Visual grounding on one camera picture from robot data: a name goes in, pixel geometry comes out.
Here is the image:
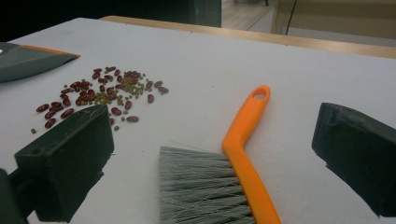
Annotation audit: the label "grey dustpan with orange edge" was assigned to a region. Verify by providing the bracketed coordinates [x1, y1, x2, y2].
[0, 41, 81, 84]

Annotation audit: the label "pile of red and green beans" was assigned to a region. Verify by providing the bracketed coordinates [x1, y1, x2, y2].
[30, 65, 170, 134]

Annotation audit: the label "wooden table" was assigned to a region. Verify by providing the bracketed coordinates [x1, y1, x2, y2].
[99, 15, 396, 60]

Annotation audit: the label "dark cabinet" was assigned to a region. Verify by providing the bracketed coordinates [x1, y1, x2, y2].
[186, 0, 222, 28]

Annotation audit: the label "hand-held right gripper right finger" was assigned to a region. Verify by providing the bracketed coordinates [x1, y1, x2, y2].
[311, 102, 396, 217]

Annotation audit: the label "black hanging cable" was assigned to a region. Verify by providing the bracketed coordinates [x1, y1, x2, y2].
[285, 0, 299, 36]

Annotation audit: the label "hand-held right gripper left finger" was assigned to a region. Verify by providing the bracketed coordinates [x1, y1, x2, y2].
[13, 103, 115, 223]

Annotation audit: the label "white table cover sheet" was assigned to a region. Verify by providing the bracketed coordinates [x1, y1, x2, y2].
[0, 17, 396, 224]

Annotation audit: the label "orange hand brush grey bristles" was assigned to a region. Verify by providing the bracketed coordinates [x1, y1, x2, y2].
[158, 84, 283, 224]

